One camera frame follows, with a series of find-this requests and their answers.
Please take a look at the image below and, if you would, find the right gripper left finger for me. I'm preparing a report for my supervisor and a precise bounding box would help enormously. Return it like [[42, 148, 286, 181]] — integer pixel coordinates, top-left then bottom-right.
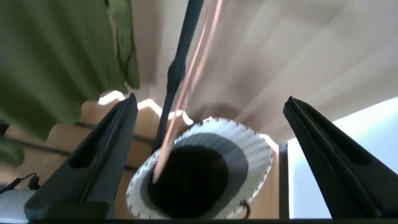
[[24, 92, 139, 222]]

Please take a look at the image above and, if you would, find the black clothes rack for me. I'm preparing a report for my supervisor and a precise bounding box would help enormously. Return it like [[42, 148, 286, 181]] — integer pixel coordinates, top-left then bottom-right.
[[0, 0, 205, 172]]

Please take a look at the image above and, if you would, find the green printed t-shirt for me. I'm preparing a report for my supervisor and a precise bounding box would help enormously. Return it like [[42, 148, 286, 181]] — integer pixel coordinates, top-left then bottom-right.
[[0, 0, 141, 167]]

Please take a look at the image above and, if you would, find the black cable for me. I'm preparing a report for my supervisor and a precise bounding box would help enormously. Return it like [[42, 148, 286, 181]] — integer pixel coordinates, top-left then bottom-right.
[[0, 172, 41, 195]]

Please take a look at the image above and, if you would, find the pink clothes hanger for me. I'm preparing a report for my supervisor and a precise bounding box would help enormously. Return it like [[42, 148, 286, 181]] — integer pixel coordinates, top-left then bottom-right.
[[151, 0, 223, 185]]

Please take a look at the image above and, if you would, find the white laundry basket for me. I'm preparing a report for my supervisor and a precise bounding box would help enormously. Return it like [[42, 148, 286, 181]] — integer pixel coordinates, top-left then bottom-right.
[[125, 117, 274, 220]]

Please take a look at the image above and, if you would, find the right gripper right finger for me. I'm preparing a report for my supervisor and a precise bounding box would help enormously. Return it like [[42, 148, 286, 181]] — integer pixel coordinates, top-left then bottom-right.
[[282, 95, 398, 219]]

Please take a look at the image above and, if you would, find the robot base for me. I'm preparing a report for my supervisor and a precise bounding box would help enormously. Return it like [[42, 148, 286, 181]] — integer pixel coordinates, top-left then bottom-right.
[[0, 189, 37, 223]]

